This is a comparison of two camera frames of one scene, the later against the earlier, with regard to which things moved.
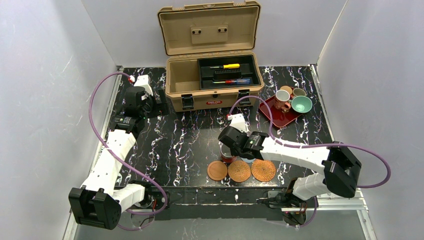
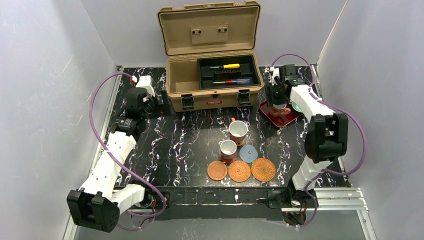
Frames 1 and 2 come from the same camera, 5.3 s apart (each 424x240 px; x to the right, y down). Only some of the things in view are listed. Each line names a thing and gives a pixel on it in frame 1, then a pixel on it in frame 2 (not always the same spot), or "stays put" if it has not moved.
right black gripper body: (227, 145) → (274, 97)
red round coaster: (228, 160) stays put
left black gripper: (160, 102) stays put
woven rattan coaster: (262, 170) stays put
